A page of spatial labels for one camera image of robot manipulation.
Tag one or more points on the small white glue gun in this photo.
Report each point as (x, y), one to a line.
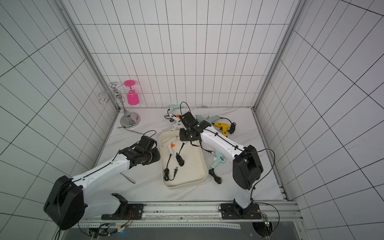
(174, 146)

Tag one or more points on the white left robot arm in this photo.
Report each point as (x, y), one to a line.
(70, 198)

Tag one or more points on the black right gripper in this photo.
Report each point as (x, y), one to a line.
(187, 135)

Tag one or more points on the yellow glue gun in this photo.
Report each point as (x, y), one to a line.
(225, 128)

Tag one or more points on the silver metal fork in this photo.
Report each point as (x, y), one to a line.
(130, 130)

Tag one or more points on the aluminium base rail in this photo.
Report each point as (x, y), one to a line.
(196, 214)

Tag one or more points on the cream plastic storage tray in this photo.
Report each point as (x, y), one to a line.
(193, 172)

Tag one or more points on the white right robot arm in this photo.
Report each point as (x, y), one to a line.
(247, 166)

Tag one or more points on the white glue gun orange trigger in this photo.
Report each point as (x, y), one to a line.
(171, 117)

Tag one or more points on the mint glue gun near tray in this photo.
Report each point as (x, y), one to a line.
(219, 158)

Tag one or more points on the large mint glue gun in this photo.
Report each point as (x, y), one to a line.
(209, 119)

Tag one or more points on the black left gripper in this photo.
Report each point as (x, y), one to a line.
(156, 158)

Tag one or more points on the pink plastic wine glass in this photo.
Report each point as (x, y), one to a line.
(132, 96)

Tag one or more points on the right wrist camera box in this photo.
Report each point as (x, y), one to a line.
(188, 120)

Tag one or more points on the chrome glass holder stand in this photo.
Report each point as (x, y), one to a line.
(129, 119)

